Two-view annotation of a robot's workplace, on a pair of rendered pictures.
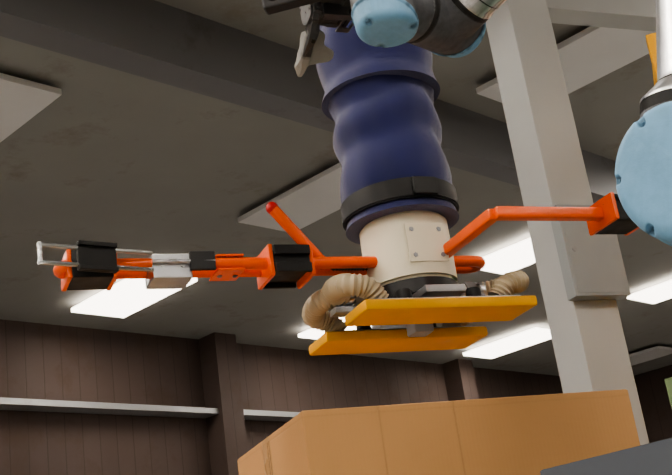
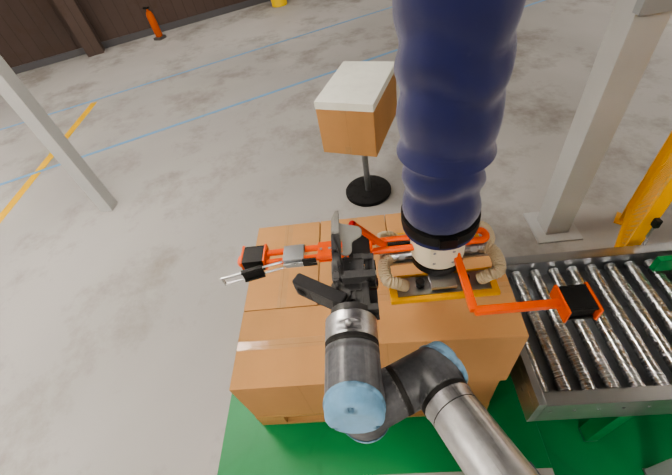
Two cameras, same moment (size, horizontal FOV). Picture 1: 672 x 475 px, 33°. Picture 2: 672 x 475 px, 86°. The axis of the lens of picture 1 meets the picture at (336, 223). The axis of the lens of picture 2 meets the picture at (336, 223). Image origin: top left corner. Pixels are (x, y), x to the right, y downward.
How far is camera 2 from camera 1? 2.01 m
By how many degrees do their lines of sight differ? 72
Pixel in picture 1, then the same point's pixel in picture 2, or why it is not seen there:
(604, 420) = (507, 343)
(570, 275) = not seen: outside the picture
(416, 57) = (474, 157)
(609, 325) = (654, 27)
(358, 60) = (421, 156)
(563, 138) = not seen: outside the picture
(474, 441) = not seen: hidden behind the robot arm
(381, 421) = (387, 346)
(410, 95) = (457, 189)
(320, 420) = not seen: hidden behind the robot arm
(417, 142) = (452, 217)
